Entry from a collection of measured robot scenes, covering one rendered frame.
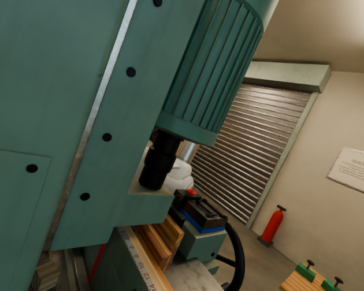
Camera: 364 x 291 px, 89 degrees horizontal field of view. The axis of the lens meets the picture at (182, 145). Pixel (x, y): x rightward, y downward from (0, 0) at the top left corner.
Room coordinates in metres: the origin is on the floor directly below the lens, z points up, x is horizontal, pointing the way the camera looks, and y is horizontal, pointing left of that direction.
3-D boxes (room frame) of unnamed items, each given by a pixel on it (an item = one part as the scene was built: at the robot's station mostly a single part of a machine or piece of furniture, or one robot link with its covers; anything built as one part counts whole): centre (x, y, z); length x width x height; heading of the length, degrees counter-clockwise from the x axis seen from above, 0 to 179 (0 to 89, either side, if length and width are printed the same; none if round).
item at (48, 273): (0.31, 0.14, 0.82); 0.03 x 0.03 x 0.03; 60
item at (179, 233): (0.45, 0.00, 0.94); 0.21 x 0.01 x 0.08; 42
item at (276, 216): (2.67, -1.71, 0.30); 0.19 x 0.18 x 0.60; 135
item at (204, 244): (0.50, -0.12, 0.91); 0.15 x 0.14 x 0.09; 42
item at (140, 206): (0.36, 0.05, 1.00); 0.14 x 0.07 x 0.09; 132
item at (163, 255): (0.38, 0.01, 0.93); 0.18 x 0.02 x 0.06; 42
